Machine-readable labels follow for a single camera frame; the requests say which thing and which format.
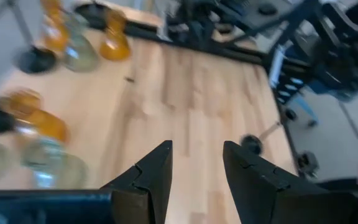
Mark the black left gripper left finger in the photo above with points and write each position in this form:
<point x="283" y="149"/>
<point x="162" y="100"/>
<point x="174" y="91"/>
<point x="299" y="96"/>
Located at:
<point x="148" y="186"/>

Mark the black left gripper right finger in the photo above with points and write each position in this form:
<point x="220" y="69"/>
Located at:
<point x="266" y="196"/>

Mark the amber ribbed glass candle holder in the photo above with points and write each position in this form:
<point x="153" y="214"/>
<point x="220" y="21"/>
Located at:
<point x="115" y="46"/>
<point x="54" y="34"/>
<point x="47" y="124"/>

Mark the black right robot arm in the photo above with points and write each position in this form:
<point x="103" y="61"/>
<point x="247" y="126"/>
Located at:
<point x="346" y="59"/>

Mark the black caster wheel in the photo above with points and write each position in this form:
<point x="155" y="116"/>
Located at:
<point x="308" y="162"/>
<point x="291" y="114"/>

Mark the blue cart frame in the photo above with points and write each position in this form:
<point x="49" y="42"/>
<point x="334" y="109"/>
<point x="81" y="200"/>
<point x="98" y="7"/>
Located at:
<point x="291" y="87"/>

